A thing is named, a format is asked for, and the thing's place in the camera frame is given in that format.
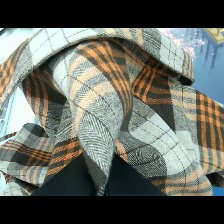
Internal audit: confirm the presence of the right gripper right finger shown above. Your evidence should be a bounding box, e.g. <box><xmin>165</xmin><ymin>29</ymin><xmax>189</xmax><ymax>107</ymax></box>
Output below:
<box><xmin>105</xmin><ymin>153</ymin><xmax>165</xmax><ymax>197</ymax></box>

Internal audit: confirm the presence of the checked shirt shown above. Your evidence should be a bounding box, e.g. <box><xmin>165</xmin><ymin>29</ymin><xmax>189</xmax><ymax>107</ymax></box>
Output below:
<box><xmin>0</xmin><ymin>27</ymin><xmax>224</xmax><ymax>197</ymax></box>

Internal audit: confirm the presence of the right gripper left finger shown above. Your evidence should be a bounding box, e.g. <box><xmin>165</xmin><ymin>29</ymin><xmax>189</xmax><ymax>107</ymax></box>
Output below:
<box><xmin>30</xmin><ymin>153</ymin><xmax>98</xmax><ymax>197</ymax></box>

